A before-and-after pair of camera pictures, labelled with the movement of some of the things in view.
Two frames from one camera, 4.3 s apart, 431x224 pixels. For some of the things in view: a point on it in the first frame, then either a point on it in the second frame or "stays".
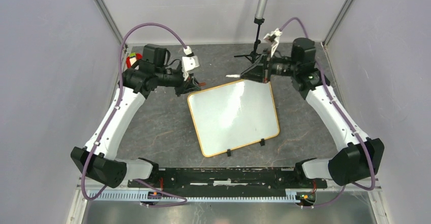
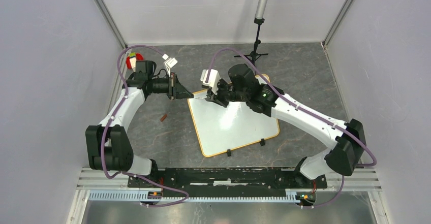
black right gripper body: (276, 66) to (226, 93)
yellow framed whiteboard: (234, 115) stays
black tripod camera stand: (263, 5) stays
